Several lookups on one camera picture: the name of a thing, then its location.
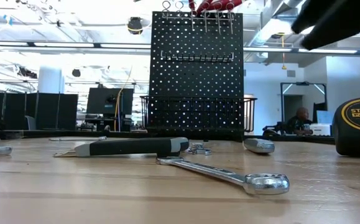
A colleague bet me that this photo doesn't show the black perforated pegboard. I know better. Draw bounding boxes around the black perforated pegboard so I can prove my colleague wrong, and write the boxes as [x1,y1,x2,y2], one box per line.
[149,11,244,139]

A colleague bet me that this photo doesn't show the silver metal utility knife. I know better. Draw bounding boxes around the silver metal utility knife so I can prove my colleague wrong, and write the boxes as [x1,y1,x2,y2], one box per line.
[243,138,275,154]

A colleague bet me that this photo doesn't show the black grey utility knife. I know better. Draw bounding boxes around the black grey utility knife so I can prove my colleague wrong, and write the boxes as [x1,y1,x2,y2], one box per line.
[53,136,190,159]

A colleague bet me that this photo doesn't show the long ceiling light strip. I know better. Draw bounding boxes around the long ceiling light strip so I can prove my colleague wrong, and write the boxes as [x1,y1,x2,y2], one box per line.
[0,41,152,49]
[243,46,360,56]

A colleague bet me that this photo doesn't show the light blue screen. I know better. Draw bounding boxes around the light blue screen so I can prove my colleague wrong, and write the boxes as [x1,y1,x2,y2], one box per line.
[315,110,335,125]

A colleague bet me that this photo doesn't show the person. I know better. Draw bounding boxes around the person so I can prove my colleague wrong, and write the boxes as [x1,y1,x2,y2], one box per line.
[287,107,313,135]

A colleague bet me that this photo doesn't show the white box device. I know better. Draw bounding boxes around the white box device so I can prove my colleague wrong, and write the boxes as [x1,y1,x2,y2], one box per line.
[308,123,334,137]

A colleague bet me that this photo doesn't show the yellow black tape measure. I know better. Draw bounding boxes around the yellow black tape measure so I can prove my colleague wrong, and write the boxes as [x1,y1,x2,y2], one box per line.
[331,96,360,157]

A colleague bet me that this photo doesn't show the black computer monitor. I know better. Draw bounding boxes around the black computer monitor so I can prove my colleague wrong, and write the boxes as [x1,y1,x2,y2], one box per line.
[86,87,135,115]

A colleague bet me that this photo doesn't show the thin silver metal strip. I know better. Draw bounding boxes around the thin silver metal strip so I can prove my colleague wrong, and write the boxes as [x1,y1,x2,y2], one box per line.
[48,136,108,142]

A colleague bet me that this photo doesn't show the white round column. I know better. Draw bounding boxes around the white round column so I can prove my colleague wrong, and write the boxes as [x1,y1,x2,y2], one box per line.
[37,64,66,94]

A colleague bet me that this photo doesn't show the black partition panel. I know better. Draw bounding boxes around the black partition panel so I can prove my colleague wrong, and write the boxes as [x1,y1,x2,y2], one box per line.
[0,91,79,131]

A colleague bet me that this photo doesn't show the silver ceiling duct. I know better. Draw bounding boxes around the silver ceiling duct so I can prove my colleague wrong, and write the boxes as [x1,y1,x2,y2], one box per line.
[243,0,311,41]

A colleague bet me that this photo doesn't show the yellow hanging cable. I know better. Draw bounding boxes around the yellow hanging cable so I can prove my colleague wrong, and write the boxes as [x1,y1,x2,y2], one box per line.
[113,64,134,132]
[275,31,288,70]

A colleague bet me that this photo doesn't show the slotted wrench holder rail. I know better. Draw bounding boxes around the slotted wrench holder rail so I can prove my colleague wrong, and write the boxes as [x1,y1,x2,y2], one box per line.
[160,50,235,63]

